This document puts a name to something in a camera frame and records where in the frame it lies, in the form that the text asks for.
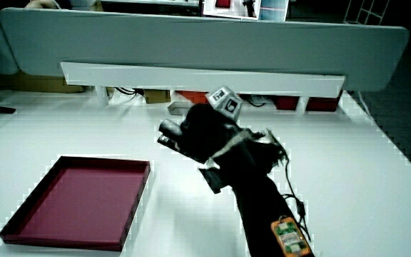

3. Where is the person's right hand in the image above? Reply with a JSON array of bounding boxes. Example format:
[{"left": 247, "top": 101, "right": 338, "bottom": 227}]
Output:
[{"left": 176, "top": 86, "right": 285, "bottom": 175}]

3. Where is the black stapler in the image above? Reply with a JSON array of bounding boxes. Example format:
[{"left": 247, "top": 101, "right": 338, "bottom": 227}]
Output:
[{"left": 156, "top": 119, "right": 206, "bottom": 164}]

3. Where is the person's right forearm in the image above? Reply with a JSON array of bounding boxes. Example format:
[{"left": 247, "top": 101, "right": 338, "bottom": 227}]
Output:
[{"left": 198, "top": 156, "right": 315, "bottom": 257}]

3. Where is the long grey desk partition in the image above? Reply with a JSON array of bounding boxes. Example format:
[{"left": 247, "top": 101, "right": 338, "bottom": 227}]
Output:
[{"left": 0, "top": 7, "right": 410, "bottom": 93}]

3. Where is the white desk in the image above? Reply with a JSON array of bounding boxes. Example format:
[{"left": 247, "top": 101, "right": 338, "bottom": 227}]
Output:
[{"left": 0, "top": 88, "right": 411, "bottom": 257}]

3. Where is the small grey tray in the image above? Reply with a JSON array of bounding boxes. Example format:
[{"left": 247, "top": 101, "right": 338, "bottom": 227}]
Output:
[{"left": 166, "top": 101, "right": 195, "bottom": 116}]

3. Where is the red box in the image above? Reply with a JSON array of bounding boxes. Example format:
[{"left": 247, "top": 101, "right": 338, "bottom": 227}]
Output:
[
  {"left": 272, "top": 95, "right": 300, "bottom": 111},
  {"left": 305, "top": 90, "right": 343, "bottom": 113},
  {"left": 175, "top": 90, "right": 210, "bottom": 106}
]

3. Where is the white shelf riser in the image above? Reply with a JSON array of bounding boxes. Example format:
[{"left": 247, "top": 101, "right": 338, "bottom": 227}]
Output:
[{"left": 59, "top": 61, "right": 347, "bottom": 116}]

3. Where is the small cardboard box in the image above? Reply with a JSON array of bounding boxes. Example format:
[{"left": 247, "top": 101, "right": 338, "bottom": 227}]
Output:
[{"left": 143, "top": 89, "right": 171, "bottom": 105}]

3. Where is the white framed picture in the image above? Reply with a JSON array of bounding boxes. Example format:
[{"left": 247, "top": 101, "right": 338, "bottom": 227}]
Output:
[{"left": 202, "top": 0, "right": 263, "bottom": 21}]

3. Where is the orange circuit board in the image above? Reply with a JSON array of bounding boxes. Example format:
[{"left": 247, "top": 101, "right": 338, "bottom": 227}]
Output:
[{"left": 270, "top": 215, "right": 313, "bottom": 257}]

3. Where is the light blue board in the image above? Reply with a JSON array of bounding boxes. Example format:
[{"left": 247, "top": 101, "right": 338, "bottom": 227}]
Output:
[{"left": 258, "top": 0, "right": 290, "bottom": 23}]

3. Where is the maroon flat tray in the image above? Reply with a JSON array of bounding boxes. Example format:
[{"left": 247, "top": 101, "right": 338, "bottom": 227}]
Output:
[{"left": 0, "top": 155, "right": 152, "bottom": 253}]

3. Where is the large cardboard box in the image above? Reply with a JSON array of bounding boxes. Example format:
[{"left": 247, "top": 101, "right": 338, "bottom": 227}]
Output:
[{"left": 0, "top": 70, "right": 86, "bottom": 94}]

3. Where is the white grid rack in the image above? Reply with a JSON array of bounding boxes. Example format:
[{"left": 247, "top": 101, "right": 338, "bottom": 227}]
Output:
[{"left": 343, "top": 0, "right": 392, "bottom": 26}]

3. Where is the black power cable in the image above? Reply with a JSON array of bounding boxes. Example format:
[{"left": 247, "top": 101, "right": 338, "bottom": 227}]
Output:
[
  {"left": 243, "top": 94, "right": 268, "bottom": 108},
  {"left": 113, "top": 86, "right": 145, "bottom": 97}
]

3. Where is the black glove cable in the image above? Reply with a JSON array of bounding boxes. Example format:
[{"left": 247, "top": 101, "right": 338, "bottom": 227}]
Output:
[{"left": 266, "top": 128, "right": 313, "bottom": 242}]

